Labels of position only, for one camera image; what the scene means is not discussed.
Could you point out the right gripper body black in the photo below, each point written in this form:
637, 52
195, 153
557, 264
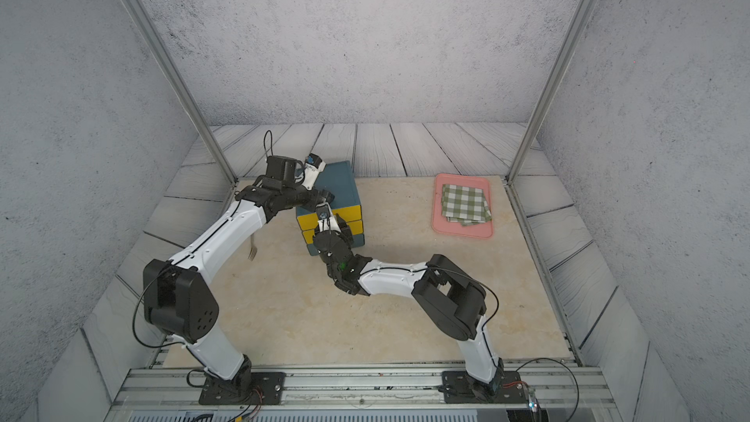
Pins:
317, 237

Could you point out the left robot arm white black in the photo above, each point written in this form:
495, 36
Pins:
177, 298

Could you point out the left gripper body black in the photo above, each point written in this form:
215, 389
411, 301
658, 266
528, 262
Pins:
307, 199

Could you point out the right aluminium frame post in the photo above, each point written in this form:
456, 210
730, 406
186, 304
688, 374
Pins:
578, 24

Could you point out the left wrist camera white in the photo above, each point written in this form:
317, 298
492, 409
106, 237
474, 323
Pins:
313, 167

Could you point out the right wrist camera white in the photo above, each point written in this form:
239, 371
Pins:
327, 221

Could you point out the pink tray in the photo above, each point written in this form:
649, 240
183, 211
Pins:
442, 226

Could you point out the yellow top drawer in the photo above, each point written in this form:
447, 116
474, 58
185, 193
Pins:
352, 215

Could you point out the aluminium frame post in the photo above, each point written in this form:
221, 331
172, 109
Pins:
140, 17
578, 24

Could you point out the teal drawer cabinet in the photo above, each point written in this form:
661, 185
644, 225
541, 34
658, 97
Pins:
339, 179

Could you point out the yellow bottom drawer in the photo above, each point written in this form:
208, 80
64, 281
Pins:
356, 227

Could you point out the left aluminium frame post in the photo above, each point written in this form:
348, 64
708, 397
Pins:
140, 17

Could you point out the yellow drawer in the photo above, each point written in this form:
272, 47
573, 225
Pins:
356, 227
352, 215

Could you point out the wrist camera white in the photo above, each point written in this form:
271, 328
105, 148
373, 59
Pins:
313, 167
327, 221

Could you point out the green checked cloth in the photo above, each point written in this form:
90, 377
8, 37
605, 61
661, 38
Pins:
464, 205

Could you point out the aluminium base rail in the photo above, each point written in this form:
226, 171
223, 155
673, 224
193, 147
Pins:
542, 391

